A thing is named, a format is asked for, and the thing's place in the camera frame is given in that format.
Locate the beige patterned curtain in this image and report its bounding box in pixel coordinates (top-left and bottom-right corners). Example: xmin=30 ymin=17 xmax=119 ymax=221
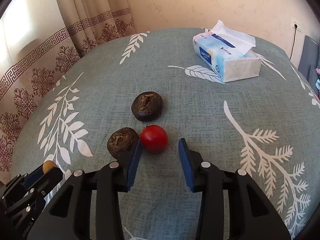
xmin=1 ymin=0 xmax=135 ymax=183

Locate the blue white tissue pack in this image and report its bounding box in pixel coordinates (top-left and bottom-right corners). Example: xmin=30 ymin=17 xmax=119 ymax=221
xmin=193 ymin=20 xmax=261 ymax=83

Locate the black power cable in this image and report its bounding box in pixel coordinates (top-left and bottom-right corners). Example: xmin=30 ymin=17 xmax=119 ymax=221
xmin=288 ymin=24 xmax=298 ymax=61

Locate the teal leaf pattern bedspread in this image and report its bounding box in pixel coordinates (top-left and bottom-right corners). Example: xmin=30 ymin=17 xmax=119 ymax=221
xmin=12 ymin=29 xmax=319 ymax=239

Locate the dark wrinkled fruit far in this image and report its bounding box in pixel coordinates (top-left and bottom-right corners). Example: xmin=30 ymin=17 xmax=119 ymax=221
xmin=131 ymin=91 xmax=163 ymax=121

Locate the dark wrinkled fruit near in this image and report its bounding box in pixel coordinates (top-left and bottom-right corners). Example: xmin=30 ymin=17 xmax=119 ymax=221
xmin=107 ymin=127 xmax=139 ymax=159

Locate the red tomato far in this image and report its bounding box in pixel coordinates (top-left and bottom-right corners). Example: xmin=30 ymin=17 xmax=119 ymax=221
xmin=140 ymin=125 xmax=169 ymax=153

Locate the white wall socket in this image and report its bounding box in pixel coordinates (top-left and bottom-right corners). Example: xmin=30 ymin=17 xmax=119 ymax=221
xmin=292 ymin=19 xmax=302 ymax=32

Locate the grey blue cushion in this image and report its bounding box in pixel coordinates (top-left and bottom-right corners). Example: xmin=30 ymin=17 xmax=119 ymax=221
xmin=298 ymin=35 xmax=319 ymax=97

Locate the small brown kiwi fruit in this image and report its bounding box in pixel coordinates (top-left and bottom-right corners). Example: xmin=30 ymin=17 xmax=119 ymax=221
xmin=42 ymin=160 xmax=57 ymax=174

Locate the dark wrinkled fruit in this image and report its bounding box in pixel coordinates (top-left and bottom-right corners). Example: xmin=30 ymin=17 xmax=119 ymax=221
xmin=107 ymin=127 xmax=139 ymax=159
xmin=131 ymin=91 xmax=163 ymax=121

